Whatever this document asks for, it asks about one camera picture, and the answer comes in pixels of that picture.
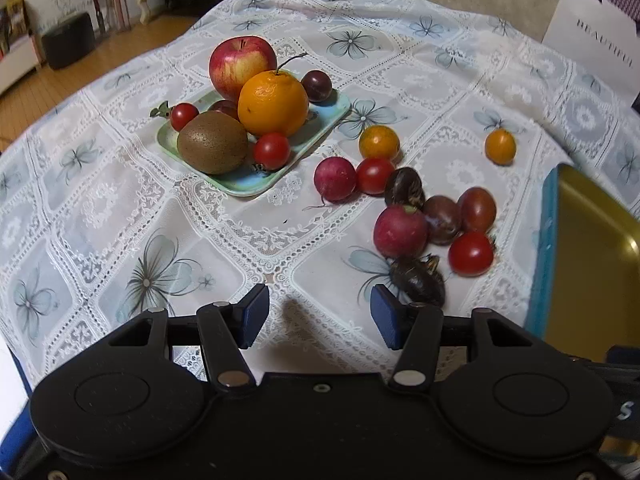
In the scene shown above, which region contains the brown-red tomato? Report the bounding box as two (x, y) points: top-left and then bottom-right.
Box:
(458, 186), (498, 234)

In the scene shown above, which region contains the white bookshelf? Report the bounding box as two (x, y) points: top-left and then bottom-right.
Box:
(0, 0), (43, 96)

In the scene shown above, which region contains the light green rectangular plate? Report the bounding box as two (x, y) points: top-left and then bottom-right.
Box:
(156, 71), (352, 198)

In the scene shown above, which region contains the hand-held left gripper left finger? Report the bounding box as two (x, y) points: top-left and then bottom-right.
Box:
(107, 283), (271, 395)

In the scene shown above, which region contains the black speaker box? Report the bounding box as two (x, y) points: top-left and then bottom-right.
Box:
(40, 12), (97, 71)

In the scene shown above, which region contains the gold tray with blue rim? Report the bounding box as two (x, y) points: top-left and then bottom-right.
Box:
(525, 162), (640, 363)

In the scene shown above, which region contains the white paper bag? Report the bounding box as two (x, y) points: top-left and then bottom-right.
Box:
(542, 0), (640, 111)

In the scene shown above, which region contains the dark water chestnut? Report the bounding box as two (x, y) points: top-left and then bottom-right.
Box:
(387, 254), (447, 307)

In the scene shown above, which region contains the red apple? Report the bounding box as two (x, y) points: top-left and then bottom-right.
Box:
(208, 36), (278, 103)

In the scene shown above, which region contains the red radish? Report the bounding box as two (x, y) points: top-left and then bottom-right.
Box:
(373, 204), (430, 260)
(302, 156), (358, 211)

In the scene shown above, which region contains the large orange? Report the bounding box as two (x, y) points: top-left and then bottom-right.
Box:
(237, 52), (310, 138)

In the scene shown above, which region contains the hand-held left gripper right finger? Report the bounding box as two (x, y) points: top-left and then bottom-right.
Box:
(370, 284), (533, 395)

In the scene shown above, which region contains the small orange cherry tomato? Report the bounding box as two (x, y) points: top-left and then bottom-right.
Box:
(484, 128), (517, 165)

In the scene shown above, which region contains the brown kiwi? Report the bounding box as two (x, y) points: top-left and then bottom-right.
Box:
(176, 111), (249, 176)

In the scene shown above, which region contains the white lace floral tablecloth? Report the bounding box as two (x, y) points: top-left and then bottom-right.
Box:
(0, 0), (640, 396)

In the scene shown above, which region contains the red cherry tomato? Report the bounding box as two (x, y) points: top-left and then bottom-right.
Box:
(252, 132), (292, 171)
(448, 231), (497, 277)
(150, 101), (201, 132)
(355, 156), (396, 196)

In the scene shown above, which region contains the dark purple plum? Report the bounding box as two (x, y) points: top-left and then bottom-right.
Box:
(300, 70), (333, 104)
(207, 99), (240, 121)

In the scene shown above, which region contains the dark purple tomato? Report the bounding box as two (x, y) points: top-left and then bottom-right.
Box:
(383, 166), (426, 208)
(423, 195), (463, 246)

